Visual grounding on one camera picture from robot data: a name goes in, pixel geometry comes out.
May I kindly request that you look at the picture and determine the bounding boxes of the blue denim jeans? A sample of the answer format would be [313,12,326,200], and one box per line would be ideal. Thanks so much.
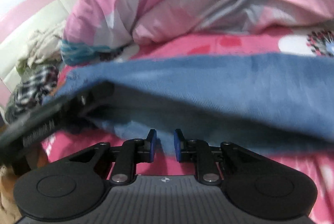
[57,53,333,154]

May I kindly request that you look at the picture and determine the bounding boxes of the cream crumpled clothes pile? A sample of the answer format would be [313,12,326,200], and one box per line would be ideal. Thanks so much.
[15,20,66,74]

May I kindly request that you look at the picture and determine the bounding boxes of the black white plaid cloth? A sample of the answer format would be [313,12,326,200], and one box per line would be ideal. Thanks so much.
[5,64,59,123]

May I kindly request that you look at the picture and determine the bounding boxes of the blue pillow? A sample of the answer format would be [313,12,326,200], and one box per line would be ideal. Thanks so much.
[61,40,125,66]

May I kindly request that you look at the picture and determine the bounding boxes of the pink floral bed sheet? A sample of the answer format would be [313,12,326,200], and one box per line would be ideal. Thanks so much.
[43,27,333,223]

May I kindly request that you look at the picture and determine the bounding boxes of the pink white headboard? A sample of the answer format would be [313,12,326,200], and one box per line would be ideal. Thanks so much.
[1,0,77,106]

